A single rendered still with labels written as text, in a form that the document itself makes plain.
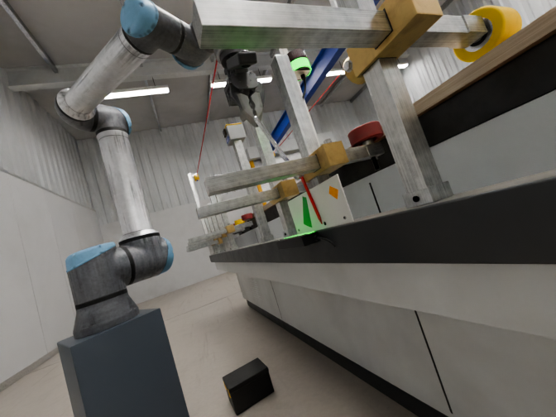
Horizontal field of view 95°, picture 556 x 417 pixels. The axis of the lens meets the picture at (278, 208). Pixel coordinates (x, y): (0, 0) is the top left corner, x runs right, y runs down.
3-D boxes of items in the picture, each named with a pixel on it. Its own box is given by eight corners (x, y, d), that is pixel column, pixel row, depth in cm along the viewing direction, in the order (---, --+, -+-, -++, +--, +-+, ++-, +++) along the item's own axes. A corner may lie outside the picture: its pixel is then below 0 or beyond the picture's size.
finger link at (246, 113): (252, 134, 71) (242, 104, 72) (258, 124, 66) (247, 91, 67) (242, 136, 70) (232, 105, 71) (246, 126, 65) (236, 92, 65)
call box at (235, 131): (231, 141, 106) (225, 123, 107) (227, 148, 113) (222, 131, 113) (246, 138, 109) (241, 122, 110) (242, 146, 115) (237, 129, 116)
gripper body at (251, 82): (253, 106, 75) (242, 69, 76) (262, 88, 67) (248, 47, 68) (228, 108, 72) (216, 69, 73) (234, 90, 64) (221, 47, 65)
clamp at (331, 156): (330, 166, 52) (322, 143, 52) (301, 184, 64) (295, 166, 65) (352, 161, 54) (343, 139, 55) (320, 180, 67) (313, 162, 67)
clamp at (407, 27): (414, 12, 30) (399, -25, 30) (345, 86, 42) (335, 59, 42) (448, 15, 32) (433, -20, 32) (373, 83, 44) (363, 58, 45)
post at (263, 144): (294, 251, 80) (250, 111, 84) (290, 251, 84) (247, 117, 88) (304, 247, 82) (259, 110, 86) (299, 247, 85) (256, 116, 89)
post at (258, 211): (264, 242, 104) (232, 140, 108) (261, 243, 109) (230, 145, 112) (274, 239, 106) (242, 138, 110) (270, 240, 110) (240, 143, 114)
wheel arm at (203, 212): (199, 221, 68) (195, 206, 69) (198, 222, 71) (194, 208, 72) (330, 185, 85) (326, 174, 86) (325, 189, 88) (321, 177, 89)
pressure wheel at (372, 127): (377, 167, 58) (360, 120, 59) (355, 178, 65) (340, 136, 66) (401, 160, 61) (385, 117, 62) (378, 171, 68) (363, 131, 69)
